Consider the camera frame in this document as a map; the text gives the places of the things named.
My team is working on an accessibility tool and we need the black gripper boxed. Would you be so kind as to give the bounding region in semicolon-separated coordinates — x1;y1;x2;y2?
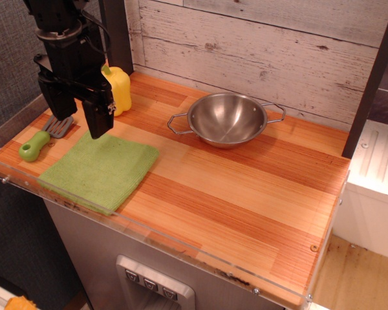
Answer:
34;23;114;140

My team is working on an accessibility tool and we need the green cloth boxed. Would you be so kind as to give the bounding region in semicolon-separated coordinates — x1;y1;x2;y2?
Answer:
38;132;159;215

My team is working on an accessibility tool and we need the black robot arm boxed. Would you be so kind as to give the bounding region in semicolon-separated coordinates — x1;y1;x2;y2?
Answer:
25;1;116;139

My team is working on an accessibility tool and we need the yellow toy bell pepper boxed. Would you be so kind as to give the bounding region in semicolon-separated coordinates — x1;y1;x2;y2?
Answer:
101;65;132;117

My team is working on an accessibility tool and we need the grey cabinet with dispenser panel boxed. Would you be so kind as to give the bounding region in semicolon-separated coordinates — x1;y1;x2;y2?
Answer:
45;200;282;309

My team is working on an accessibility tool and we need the clear acrylic table guard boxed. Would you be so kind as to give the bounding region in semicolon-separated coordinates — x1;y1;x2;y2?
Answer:
0;154;350;306

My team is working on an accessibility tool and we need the green handled grey spatula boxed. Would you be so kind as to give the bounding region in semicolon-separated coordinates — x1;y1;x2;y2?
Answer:
18;116;74;162

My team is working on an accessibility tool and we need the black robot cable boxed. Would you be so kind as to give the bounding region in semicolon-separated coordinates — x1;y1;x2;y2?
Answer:
80;8;113;65

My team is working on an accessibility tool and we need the dark left frame post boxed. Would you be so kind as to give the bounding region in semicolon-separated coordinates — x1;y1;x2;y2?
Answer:
98;0;134;75

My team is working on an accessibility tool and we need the dark frame post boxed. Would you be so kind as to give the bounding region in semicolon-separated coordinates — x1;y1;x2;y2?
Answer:
98;0;134;75
341;24;388;159

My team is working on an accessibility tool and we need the steel bowl with handles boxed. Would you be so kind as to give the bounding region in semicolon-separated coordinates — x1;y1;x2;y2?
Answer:
167;92;286;149

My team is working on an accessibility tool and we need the dark right frame post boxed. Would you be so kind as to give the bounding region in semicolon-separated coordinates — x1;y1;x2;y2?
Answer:
341;24;388;159

